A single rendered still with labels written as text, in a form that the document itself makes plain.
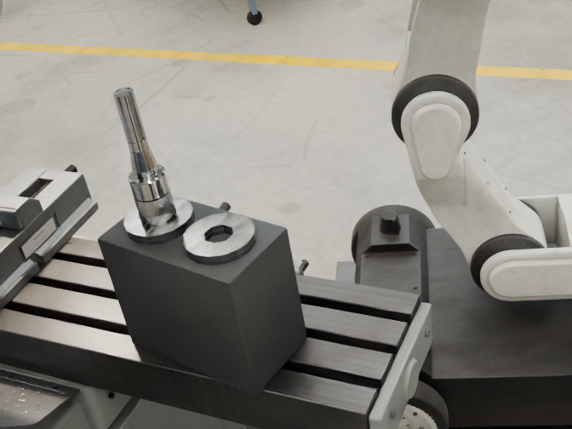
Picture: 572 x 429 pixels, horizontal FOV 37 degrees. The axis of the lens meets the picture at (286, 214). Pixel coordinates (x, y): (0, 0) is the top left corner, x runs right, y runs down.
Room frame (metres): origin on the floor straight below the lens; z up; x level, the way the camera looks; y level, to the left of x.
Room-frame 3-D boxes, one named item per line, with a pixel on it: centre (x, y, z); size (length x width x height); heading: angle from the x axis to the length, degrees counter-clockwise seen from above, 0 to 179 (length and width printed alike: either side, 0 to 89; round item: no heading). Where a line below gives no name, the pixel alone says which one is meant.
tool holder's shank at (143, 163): (0.92, 0.16, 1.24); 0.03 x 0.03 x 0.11
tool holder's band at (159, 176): (0.92, 0.16, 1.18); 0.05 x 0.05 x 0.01
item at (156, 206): (0.92, 0.16, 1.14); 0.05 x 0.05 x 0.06
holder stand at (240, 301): (0.89, 0.12, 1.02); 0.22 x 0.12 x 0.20; 49
